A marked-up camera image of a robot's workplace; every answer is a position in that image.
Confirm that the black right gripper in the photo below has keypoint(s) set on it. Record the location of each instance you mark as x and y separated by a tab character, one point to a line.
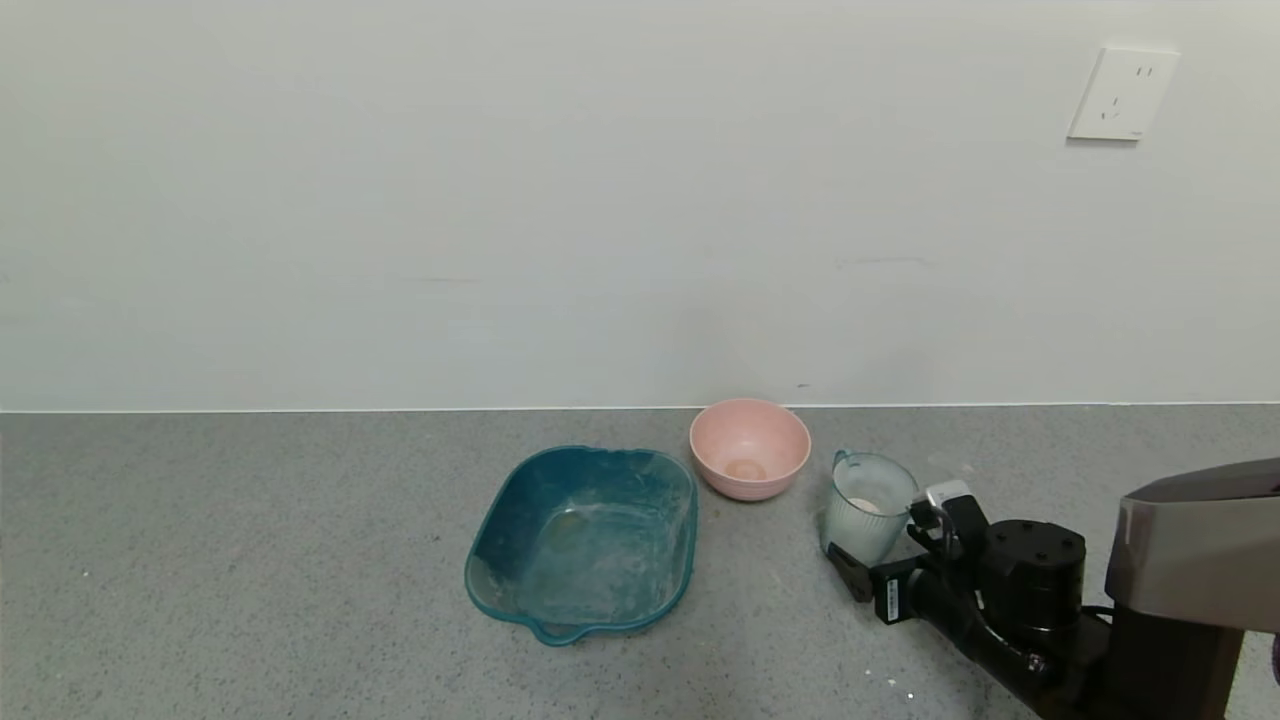
892	596

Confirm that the clear ribbed plastic cup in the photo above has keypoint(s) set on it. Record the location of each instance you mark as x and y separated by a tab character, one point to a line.
858	525

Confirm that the right robot arm black grey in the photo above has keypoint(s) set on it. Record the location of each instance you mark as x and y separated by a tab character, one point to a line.
1190	560

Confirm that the pink round bowl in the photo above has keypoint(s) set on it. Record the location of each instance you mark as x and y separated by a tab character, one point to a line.
770	440

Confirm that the teal plastic square tray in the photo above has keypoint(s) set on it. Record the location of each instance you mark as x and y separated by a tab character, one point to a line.
540	540

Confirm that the white wall power socket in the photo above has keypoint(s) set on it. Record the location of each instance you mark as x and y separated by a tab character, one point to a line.
1122	93

